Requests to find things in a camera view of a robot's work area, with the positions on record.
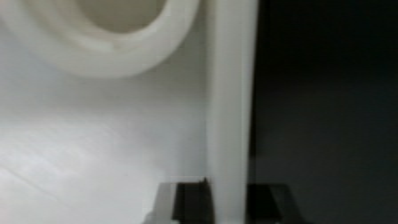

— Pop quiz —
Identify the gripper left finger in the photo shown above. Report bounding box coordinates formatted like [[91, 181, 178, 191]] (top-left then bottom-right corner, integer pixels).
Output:
[[142, 178, 212, 224]]

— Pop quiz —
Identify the white square table top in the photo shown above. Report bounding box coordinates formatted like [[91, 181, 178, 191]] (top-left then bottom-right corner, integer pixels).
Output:
[[0, 0, 260, 224]]

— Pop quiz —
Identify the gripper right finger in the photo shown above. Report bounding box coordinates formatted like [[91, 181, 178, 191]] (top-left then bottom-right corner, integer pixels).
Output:
[[247, 184, 310, 224]]

